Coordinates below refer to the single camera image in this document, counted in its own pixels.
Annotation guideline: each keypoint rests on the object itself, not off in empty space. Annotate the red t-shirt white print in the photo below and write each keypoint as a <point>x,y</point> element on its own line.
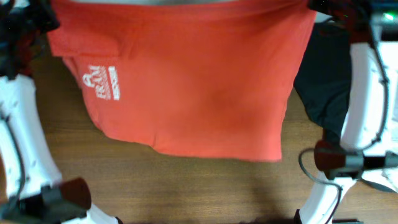
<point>197,80</point>

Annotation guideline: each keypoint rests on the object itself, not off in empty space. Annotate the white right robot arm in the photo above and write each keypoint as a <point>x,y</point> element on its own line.
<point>368,143</point>

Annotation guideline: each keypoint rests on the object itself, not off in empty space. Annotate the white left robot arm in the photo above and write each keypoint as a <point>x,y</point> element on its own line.
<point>36,191</point>

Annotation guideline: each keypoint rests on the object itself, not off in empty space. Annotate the black garment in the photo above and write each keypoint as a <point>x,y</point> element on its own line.
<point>323,81</point>

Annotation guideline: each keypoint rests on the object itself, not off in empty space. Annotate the white garment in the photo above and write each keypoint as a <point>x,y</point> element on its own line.
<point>381,115</point>

